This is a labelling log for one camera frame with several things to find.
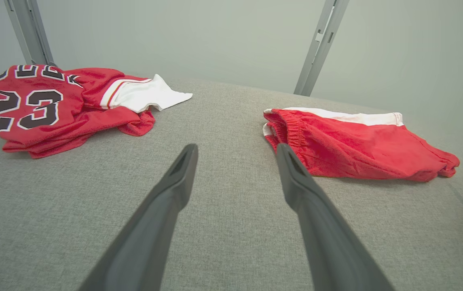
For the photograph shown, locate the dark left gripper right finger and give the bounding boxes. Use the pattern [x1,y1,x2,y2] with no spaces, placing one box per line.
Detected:
[276,143,395,291]

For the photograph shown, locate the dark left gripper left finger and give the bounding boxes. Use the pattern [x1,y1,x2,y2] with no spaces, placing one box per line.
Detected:
[78,143,199,291]

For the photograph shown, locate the red shorts with white stripes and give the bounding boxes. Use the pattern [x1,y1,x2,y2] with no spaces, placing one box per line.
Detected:
[262,107,460,182]

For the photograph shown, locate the red jersey with white sleeves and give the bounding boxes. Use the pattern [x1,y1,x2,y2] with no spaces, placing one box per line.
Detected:
[0,65,193,159]

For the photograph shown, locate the grey double metal post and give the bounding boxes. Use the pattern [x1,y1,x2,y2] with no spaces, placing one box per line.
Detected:
[294,0,350,97]

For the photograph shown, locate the grey slanted metal frame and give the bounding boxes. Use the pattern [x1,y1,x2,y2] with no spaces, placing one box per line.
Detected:
[4,0,56,67]

